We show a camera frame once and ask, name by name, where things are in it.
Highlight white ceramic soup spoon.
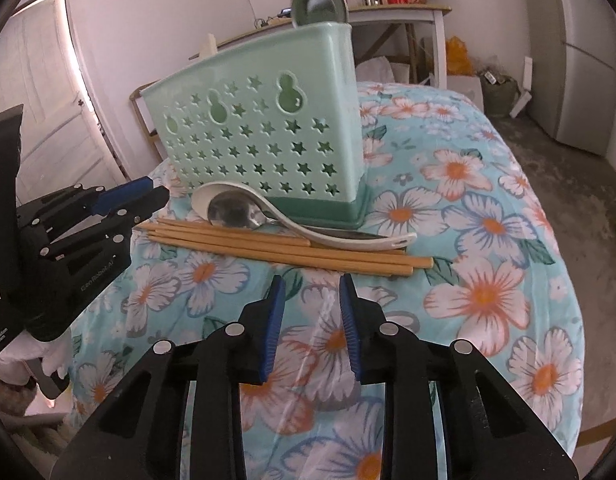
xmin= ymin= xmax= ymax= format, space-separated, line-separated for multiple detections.
xmin=191 ymin=181 xmax=418 ymax=252

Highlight metal spoon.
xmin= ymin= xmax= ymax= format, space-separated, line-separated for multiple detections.
xmin=208 ymin=191 xmax=382 ymax=240

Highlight white gloved hand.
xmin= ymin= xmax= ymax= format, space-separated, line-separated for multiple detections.
xmin=0 ymin=328 xmax=73 ymax=386

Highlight wooden chair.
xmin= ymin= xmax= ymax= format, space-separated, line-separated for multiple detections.
xmin=129 ymin=81 xmax=167 ymax=162

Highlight white door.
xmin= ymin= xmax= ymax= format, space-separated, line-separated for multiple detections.
xmin=0 ymin=0 xmax=126 ymax=204

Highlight mint green utensil holder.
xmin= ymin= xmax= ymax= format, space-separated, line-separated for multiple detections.
xmin=142 ymin=23 xmax=370 ymax=229

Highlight floral blue tablecloth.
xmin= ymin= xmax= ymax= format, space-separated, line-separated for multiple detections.
xmin=68 ymin=84 xmax=585 ymax=479

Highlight white cardboard box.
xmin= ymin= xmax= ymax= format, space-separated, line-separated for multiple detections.
xmin=447 ymin=75 xmax=485 ymax=112

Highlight yellow plastic bag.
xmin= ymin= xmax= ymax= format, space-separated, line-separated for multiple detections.
xmin=446 ymin=36 xmax=475 ymax=76

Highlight green sack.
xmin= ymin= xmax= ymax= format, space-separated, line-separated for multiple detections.
xmin=479 ymin=70 xmax=520 ymax=117

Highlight white wooden side table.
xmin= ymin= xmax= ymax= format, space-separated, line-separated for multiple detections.
xmin=187 ymin=3 xmax=454 ymax=91

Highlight silver refrigerator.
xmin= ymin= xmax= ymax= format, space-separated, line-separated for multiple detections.
xmin=526 ymin=0 xmax=616 ymax=156

